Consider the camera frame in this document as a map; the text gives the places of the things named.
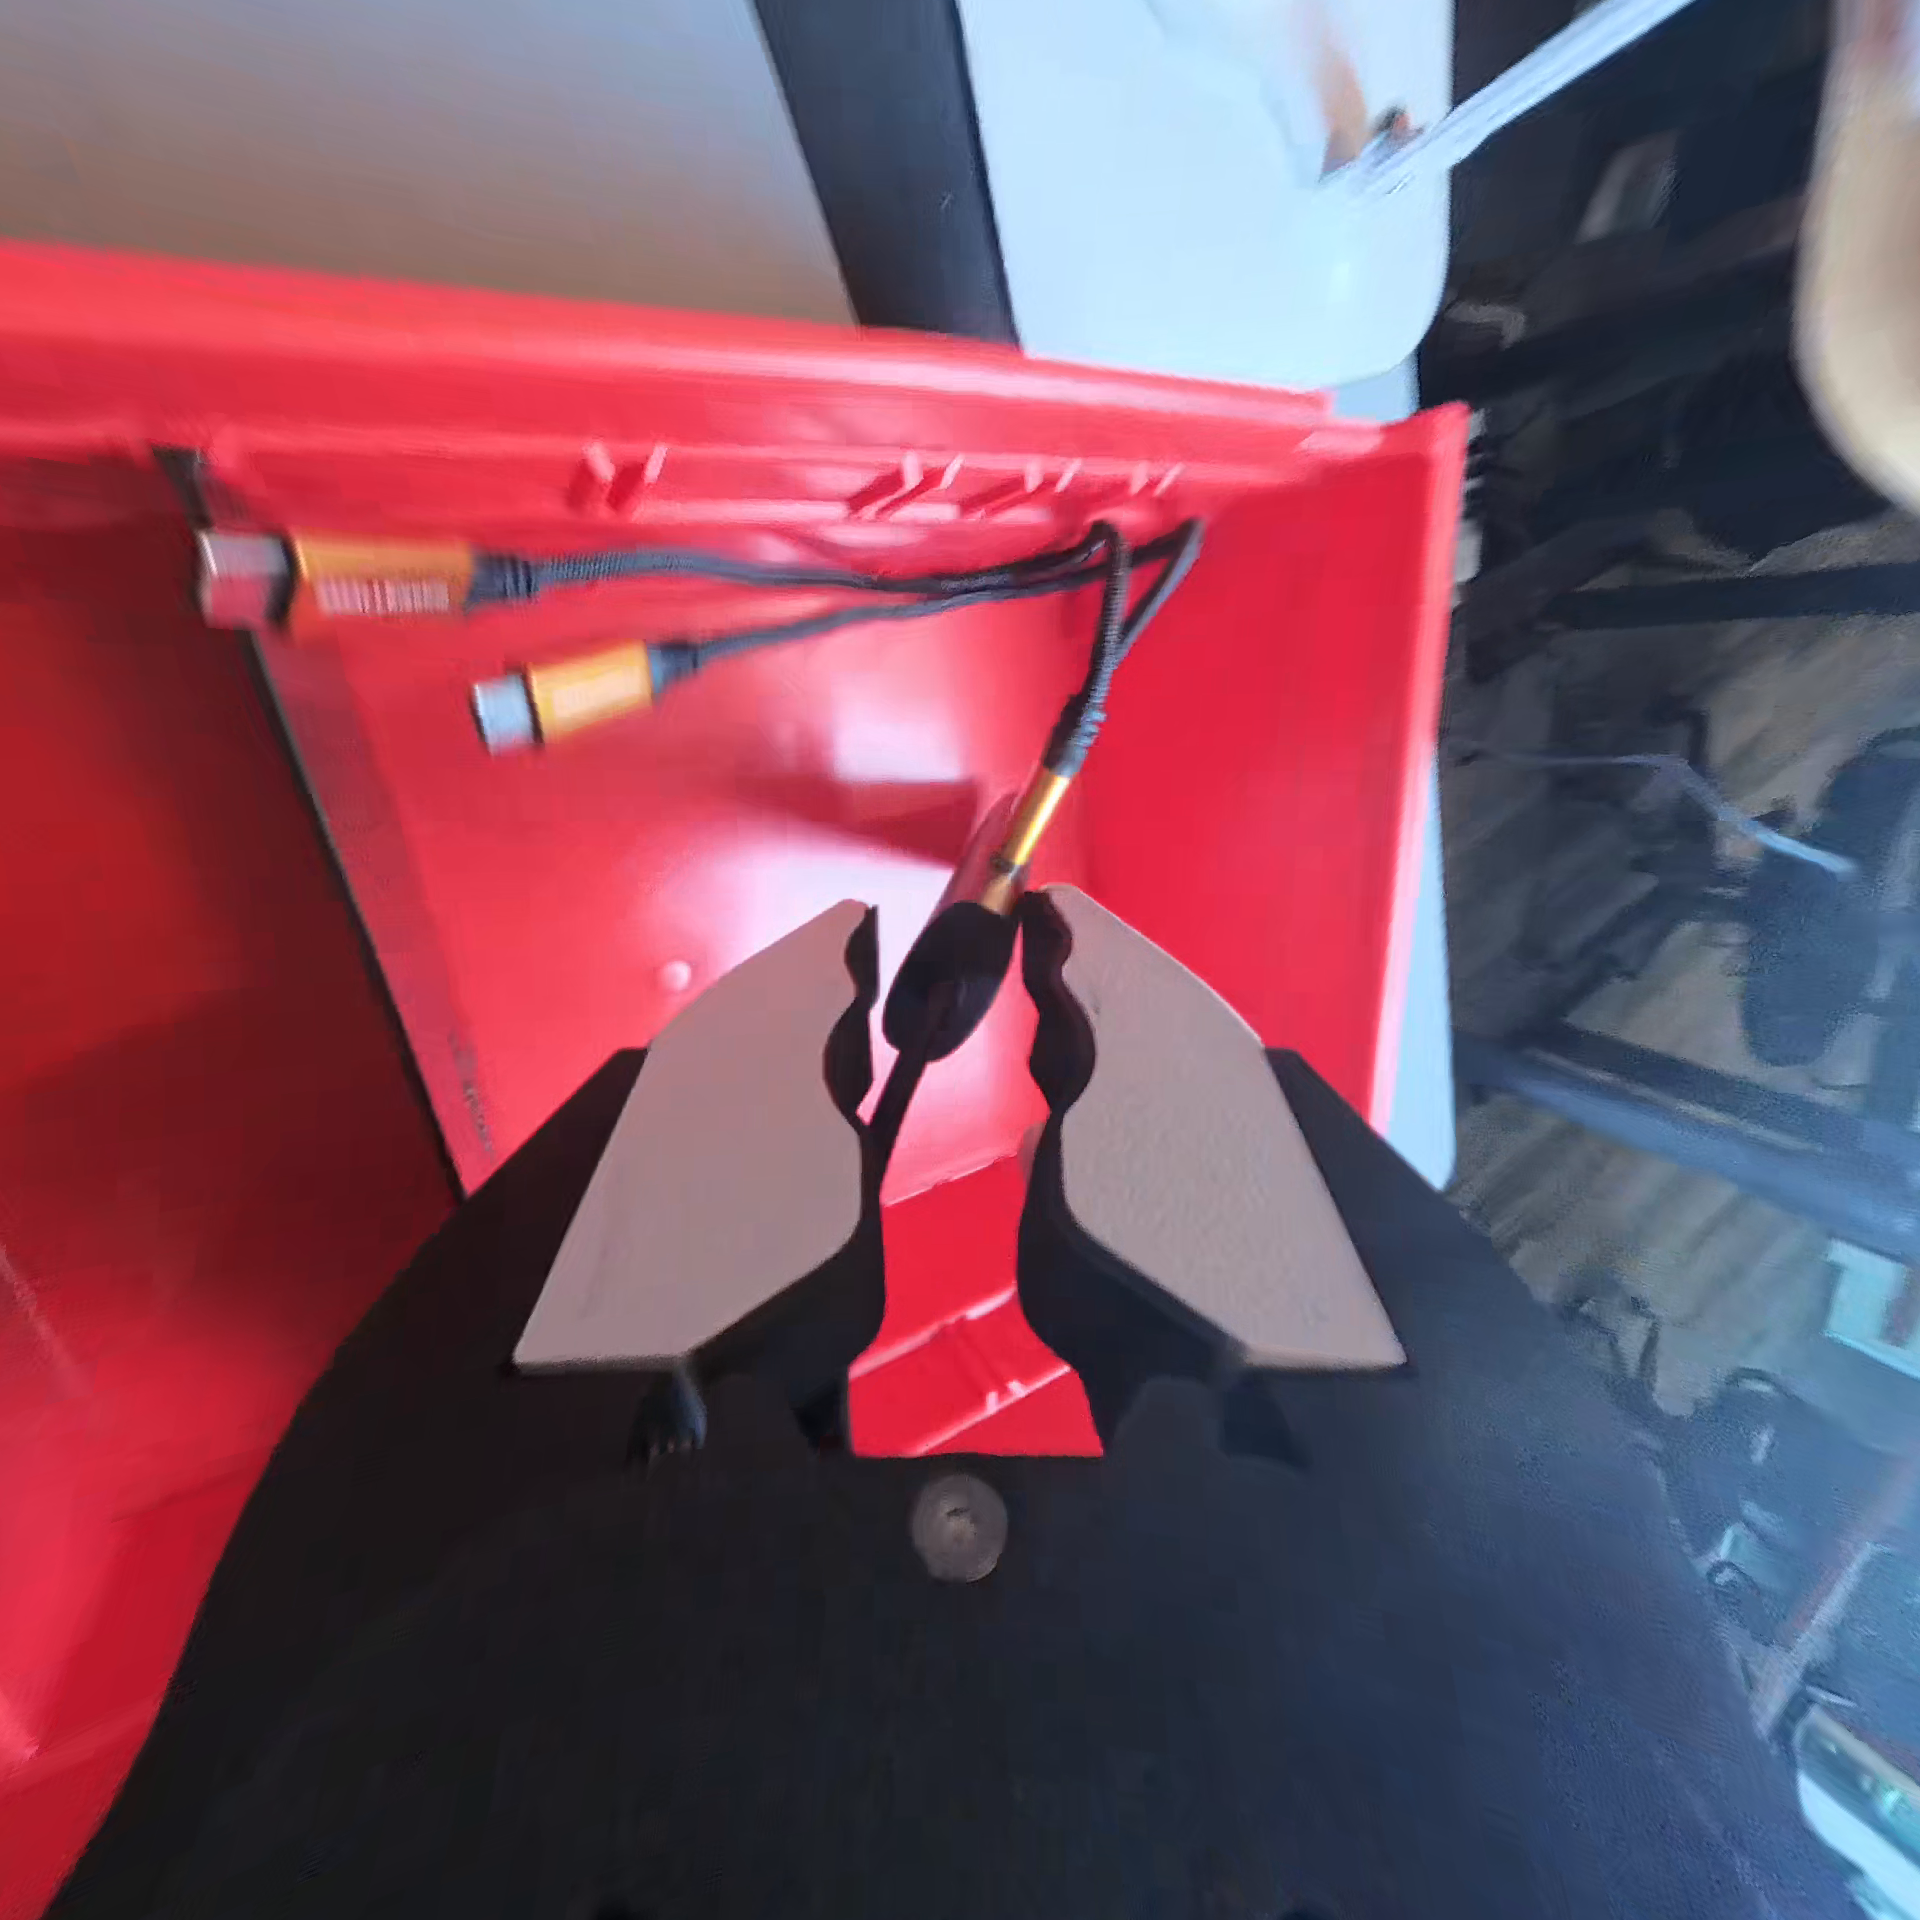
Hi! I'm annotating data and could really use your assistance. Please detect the white document stand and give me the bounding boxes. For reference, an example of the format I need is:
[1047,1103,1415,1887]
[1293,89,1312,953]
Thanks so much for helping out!
[959,0,1696,395]

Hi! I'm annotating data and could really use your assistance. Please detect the black rounded usb hub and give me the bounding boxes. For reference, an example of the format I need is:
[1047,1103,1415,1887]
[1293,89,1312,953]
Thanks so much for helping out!
[853,897,1023,1186]

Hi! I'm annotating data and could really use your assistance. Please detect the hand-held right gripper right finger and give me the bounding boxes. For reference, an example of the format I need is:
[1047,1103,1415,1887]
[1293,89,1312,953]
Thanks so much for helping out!
[1020,884,1408,1443]

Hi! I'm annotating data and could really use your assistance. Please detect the red plastic bin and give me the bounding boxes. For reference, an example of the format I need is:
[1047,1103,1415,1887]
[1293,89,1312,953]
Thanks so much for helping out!
[0,241,1474,1920]

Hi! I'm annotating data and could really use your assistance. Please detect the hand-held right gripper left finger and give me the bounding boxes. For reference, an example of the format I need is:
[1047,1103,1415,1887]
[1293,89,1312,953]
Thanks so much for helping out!
[514,901,882,1427]

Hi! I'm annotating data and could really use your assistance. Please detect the black braided multi-head cable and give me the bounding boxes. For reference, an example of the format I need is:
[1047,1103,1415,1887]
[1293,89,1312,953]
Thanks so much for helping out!
[192,517,1206,922]

